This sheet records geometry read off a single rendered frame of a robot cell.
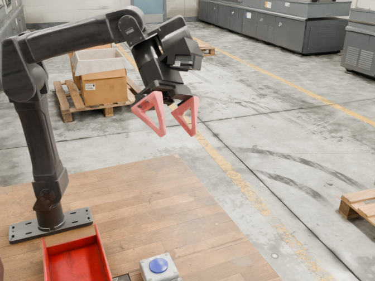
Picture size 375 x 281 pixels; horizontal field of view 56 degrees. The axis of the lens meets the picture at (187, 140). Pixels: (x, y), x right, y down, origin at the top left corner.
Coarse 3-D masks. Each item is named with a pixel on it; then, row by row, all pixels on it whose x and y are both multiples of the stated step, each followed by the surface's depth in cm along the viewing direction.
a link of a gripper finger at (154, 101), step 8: (144, 96) 64; (152, 96) 63; (160, 96) 63; (136, 104) 65; (144, 104) 65; (152, 104) 64; (160, 104) 63; (136, 112) 65; (144, 112) 66; (160, 112) 63; (144, 120) 65; (160, 120) 64; (152, 128) 65; (160, 128) 64; (160, 136) 64
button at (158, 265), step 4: (152, 260) 75; (156, 260) 75; (160, 260) 75; (164, 260) 75; (152, 264) 74; (156, 264) 74; (160, 264) 74; (164, 264) 74; (152, 268) 73; (156, 268) 73; (160, 268) 73; (164, 268) 73; (156, 272) 72; (160, 272) 72
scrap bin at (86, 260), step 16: (96, 224) 82; (80, 240) 82; (96, 240) 84; (48, 256) 80; (64, 256) 80; (80, 256) 80; (96, 256) 80; (48, 272) 72; (64, 272) 76; (80, 272) 76; (96, 272) 76
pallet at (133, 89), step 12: (60, 84) 462; (72, 84) 462; (132, 84) 462; (60, 96) 417; (72, 96) 417; (132, 96) 417; (60, 108) 417; (72, 108) 388; (84, 108) 385; (96, 108) 391; (108, 108) 396; (72, 120) 385
